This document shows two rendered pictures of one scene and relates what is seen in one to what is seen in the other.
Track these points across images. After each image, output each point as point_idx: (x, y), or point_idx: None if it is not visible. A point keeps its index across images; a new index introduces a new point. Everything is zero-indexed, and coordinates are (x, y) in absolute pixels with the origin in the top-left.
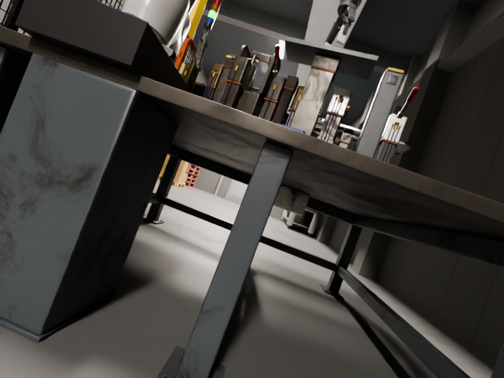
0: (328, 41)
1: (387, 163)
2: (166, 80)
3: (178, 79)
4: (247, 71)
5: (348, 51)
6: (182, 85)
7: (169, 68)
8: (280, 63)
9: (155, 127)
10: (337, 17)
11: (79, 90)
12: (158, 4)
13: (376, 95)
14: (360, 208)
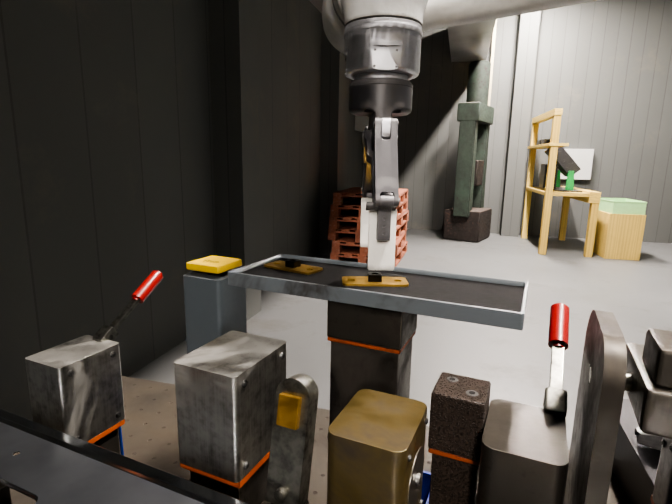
0: (386, 186)
1: (319, 408)
2: (626, 471)
3: (641, 475)
4: (664, 449)
5: (345, 265)
6: (651, 492)
7: (628, 452)
8: (601, 344)
9: None
10: (397, 134)
11: None
12: None
13: (246, 331)
14: None
